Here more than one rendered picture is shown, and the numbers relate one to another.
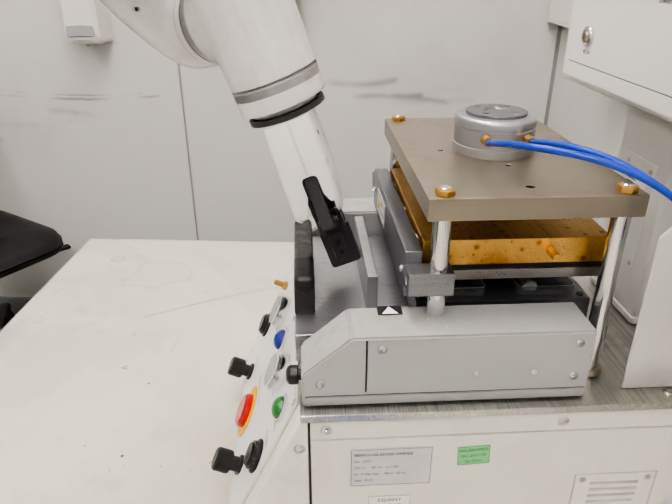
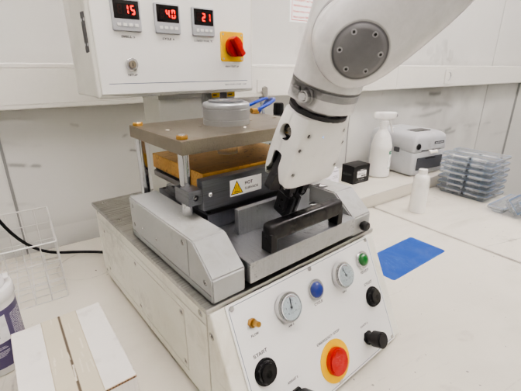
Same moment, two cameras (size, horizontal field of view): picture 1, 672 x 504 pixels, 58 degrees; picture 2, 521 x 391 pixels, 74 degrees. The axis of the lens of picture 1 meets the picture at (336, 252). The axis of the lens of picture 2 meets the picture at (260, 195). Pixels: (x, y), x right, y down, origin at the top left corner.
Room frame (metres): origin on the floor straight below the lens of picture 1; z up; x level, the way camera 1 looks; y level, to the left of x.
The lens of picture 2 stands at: (0.90, 0.36, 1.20)
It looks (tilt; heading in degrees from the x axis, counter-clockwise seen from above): 20 degrees down; 233
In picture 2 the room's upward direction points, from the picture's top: straight up
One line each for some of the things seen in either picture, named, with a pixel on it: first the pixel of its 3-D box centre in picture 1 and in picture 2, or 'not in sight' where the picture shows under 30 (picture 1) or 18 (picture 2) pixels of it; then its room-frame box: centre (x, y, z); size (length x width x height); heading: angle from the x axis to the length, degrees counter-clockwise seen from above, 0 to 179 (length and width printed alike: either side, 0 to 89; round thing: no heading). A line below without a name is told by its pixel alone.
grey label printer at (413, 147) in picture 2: not in sight; (406, 148); (-0.46, -0.42, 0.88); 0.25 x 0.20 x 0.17; 82
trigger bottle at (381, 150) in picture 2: not in sight; (382, 144); (-0.28, -0.42, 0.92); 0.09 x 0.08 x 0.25; 138
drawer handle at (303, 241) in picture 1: (303, 261); (305, 223); (0.57, 0.03, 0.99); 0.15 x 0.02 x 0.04; 3
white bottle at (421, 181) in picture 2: not in sight; (419, 190); (-0.16, -0.18, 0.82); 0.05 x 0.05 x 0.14
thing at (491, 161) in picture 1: (526, 179); (225, 134); (0.57, -0.19, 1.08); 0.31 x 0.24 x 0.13; 3
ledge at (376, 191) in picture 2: not in sight; (354, 185); (-0.16, -0.44, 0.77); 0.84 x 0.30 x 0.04; 178
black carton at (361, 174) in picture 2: not in sight; (355, 171); (-0.15, -0.43, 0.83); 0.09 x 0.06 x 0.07; 178
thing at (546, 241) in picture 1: (488, 193); (231, 147); (0.58, -0.15, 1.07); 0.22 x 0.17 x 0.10; 3
